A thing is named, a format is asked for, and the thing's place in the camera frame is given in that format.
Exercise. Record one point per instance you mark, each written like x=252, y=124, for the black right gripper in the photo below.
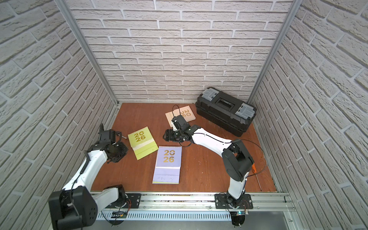
x=169, y=135

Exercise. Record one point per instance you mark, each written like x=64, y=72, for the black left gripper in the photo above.
x=115, y=151

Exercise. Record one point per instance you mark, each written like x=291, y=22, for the green 2026 calendar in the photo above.
x=142, y=143

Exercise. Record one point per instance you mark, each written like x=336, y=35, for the pink 2026 desk calendar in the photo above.
x=186, y=112

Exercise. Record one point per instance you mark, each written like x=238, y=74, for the purple 2026 calendar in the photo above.
x=168, y=165

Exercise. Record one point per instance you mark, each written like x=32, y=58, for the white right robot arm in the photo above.
x=236, y=157

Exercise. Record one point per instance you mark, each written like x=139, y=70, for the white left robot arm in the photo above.
x=74, y=206

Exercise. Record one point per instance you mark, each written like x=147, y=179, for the black plastic toolbox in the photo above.
x=226, y=111

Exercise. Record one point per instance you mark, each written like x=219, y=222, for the orange utility knife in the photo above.
x=254, y=170

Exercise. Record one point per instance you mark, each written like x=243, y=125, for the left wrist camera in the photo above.
x=110, y=137

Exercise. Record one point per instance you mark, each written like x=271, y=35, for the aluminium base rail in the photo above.
x=195, y=206

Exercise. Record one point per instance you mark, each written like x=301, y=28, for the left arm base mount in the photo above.
x=124, y=203

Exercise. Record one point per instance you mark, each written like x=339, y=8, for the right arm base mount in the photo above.
x=237, y=208

